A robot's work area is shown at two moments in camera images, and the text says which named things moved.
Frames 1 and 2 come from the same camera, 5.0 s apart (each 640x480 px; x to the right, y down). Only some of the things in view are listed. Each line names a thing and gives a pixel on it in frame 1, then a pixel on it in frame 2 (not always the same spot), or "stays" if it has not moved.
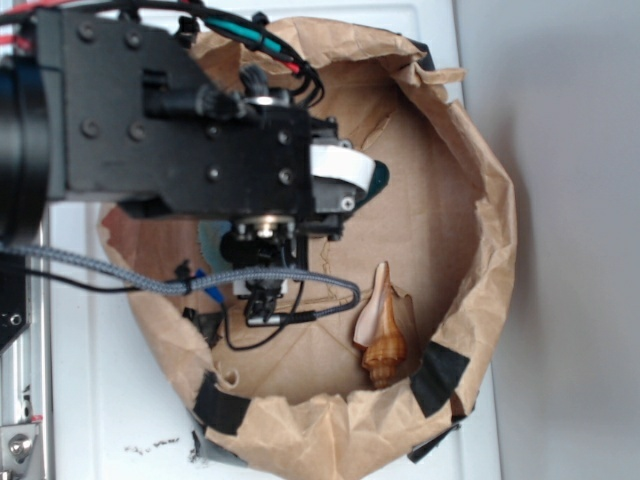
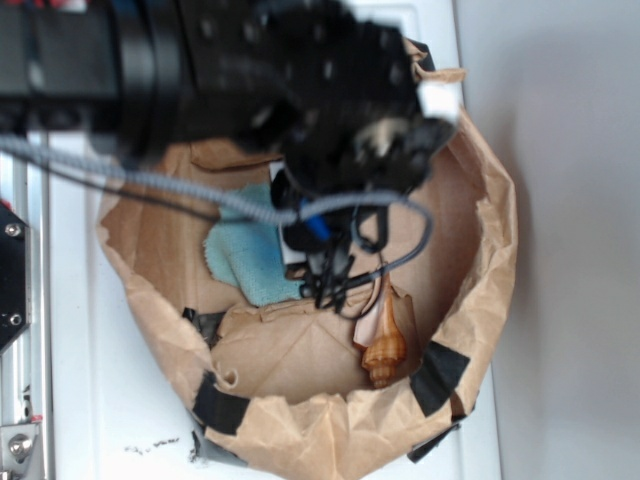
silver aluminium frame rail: [27, 370] stays
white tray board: [116, 411] stays
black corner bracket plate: [14, 298] stays
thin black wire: [231, 345] -> [331, 306]
